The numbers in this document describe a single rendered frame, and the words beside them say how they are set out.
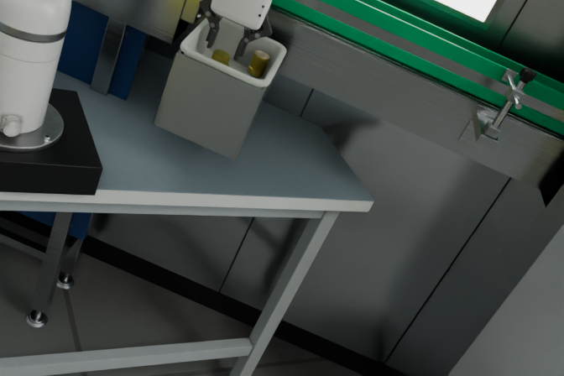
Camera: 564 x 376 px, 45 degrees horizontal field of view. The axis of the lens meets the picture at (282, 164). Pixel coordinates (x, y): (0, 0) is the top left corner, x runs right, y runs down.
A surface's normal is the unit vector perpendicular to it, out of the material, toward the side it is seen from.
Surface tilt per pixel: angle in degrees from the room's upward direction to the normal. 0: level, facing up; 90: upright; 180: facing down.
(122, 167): 0
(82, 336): 0
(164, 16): 90
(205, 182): 0
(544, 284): 90
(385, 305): 90
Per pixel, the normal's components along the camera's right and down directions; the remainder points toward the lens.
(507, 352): -0.18, 0.47
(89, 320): 0.36, -0.79
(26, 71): 0.39, 0.61
